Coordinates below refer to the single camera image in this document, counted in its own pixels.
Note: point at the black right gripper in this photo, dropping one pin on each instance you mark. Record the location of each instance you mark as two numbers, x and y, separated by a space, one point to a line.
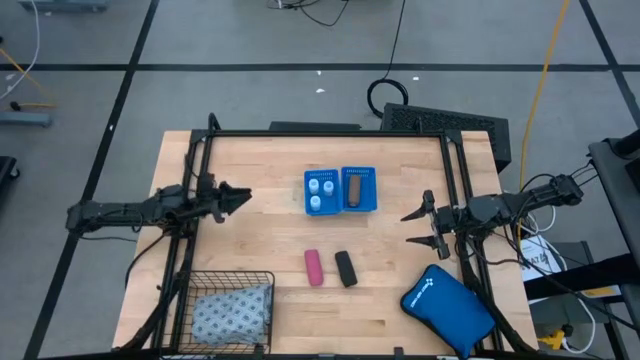
442 222

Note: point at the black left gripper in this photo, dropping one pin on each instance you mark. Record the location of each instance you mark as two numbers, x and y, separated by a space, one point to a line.
210 197

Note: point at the brown bandage roll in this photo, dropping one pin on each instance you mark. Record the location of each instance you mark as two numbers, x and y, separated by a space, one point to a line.
354 190

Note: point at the black bandage roll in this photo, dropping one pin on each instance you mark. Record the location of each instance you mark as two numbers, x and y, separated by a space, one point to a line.
346 269

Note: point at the pink bandage roll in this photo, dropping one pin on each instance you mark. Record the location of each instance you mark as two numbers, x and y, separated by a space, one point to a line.
313 267

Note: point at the grey patterned fabric pouch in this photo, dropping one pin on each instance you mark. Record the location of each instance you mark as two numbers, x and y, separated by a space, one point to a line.
230 315

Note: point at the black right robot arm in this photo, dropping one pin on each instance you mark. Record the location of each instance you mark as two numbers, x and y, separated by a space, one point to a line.
500 207

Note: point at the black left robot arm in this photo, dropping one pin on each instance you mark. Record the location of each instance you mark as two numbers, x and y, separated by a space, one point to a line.
120 210

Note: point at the blue first aid pouch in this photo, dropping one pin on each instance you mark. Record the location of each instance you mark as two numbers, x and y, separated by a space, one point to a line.
447 310

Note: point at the black mesh computer case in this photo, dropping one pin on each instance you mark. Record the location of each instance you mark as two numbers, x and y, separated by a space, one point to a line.
440 120

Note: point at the white paper sheet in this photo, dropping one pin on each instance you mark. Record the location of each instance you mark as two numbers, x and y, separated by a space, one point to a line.
542 257

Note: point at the yellow power plug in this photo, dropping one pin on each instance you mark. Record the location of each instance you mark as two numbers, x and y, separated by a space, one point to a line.
552 341

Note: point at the yellow label strip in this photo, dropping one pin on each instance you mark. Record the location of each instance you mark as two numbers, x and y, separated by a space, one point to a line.
600 291

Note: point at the dark grey side table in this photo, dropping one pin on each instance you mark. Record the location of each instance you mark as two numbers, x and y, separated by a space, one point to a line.
615 180

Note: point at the yellow rod with black knob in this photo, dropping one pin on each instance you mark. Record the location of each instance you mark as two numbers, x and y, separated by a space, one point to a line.
35 105

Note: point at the black floor object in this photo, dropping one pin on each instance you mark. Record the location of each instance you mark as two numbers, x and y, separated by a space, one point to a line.
6 172

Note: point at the black metal table frame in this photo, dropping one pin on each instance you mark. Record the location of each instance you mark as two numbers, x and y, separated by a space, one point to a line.
325 133

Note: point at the grey floor base plate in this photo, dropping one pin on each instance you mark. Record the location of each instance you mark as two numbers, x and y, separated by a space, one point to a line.
60 6
25 120

